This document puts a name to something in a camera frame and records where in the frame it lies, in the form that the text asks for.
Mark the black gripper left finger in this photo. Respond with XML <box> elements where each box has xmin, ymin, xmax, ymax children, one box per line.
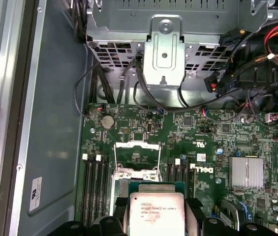
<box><xmin>60</xmin><ymin>196</ymin><xmax>130</xmax><ymax>236</ymax></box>

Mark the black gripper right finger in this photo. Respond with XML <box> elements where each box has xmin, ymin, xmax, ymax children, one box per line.
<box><xmin>185</xmin><ymin>196</ymin><xmax>278</xmax><ymax>236</ymax></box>

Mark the silver green CPU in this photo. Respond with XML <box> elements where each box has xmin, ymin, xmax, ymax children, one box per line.
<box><xmin>127</xmin><ymin>181</ymin><xmax>186</xmax><ymax>236</ymax></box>

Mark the metal socket cover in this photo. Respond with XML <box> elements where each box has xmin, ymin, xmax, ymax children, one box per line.
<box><xmin>113</xmin><ymin>140</ymin><xmax>163</xmax><ymax>183</ymax></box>

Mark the black RAM slot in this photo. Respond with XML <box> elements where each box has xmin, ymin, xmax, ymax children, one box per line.
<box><xmin>174</xmin><ymin>158</ymin><xmax>182</xmax><ymax>183</ymax></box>
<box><xmin>94</xmin><ymin>154</ymin><xmax>104</xmax><ymax>222</ymax></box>
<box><xmin>181</xmin><ymin>158</ymin><xmax>189</xmax><ymax>197</ymax></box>
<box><xmin>88</xmin><ymin>158</ymin><xmax>97</xmax><ymax>228</ymax></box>
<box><xmin>101</xmin><ymin>158</ymin><xmax>111</xmax><ymax>217</ymax></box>
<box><xmin>81</xmin><ymin>153</ymin><xmax>91</xmax><ymax>228</ymax></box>
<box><xmin>167</xmin><ymin>158</ymin><xmax>175</xmax><ymax>183</ymax></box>
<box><xmin>188</xmin><ymin>162</ymin><xmax>196</xmax><ymax>198</ymax></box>

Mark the CPU socket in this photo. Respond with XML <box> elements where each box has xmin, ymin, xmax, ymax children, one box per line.
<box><xmin>109</xmin><ymin>178</ymin><xmax>190</xmax><ymax>205</ymax></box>

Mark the silver chipset heatsink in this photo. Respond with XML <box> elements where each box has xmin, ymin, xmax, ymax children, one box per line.
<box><xmin>228</xmin><ymin>156</ymin><xmax>265</xmax><ymax>190</ymax></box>

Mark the white label sticker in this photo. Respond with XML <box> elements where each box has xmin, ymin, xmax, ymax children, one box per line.
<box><xmin>29</xmin><ymin>176</ymin><xmax>43</xmax><ymax>212</ymax></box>

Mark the green motherboard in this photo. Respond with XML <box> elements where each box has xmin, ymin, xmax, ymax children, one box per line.
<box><xmin>74</xmin><ymin>103</ymin><xmax>278</xmax><ymax>236</ymax></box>

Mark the coin cell battery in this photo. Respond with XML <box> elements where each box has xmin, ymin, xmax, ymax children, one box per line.
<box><xmin>100</xmin><ymin>115</ymin><xmax>116</xmax><ymax>130</ymax></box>

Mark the black grey PC case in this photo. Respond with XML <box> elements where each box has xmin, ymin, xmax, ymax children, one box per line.
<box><xmin>0</xmin><ymin>0</ymin><xmax>278</xmax><ymax>236</ymax></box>

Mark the black power connector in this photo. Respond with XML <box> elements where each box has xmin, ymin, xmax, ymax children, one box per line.
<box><xmin>218</xmin><ymin>28</ymin><xmax>242</xmax><ymax>49</ymax></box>
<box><xmin>203</xmin><ymin>72</ymin><xmax>237</xmax><ymax>98</ymax></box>

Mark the metal disk bay cage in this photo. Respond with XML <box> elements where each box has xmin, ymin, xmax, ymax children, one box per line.
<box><xmin>86</xmin><ymin>0</ymin><xmax>269</xmax><ymax>87</ymax></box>

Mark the thin black wire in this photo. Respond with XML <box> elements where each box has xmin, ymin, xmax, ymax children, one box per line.
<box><xmin>73</xmin><ymin>60</ymin><xmax>103</xmax><ymax>117</ymax></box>

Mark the thick black cable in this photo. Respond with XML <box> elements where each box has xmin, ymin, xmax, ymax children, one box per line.
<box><xmin>132</xmin><ymin>55</ymin><xmax>250</xmax><ymax>110</ymax></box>

